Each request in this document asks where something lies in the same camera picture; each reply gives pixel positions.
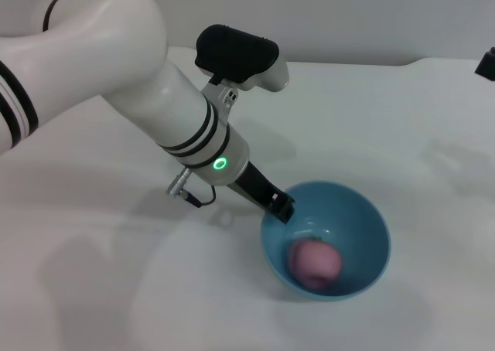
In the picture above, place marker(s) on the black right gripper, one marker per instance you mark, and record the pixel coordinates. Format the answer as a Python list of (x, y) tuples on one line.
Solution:
[(488, 65)]

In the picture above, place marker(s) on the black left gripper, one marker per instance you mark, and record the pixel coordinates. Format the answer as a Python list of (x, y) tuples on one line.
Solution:
[(255, 188)]

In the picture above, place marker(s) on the pink toy peach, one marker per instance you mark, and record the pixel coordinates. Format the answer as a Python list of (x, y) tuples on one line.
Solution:
[(315, 264)]

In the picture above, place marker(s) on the blue bowl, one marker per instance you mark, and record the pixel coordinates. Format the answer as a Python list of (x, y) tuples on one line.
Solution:
[(359, 231)]

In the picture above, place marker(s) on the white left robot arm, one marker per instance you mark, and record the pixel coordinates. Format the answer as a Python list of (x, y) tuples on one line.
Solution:
[(116, 65)]

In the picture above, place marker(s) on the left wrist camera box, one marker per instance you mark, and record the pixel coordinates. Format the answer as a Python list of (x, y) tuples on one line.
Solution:
[(239, 57)]

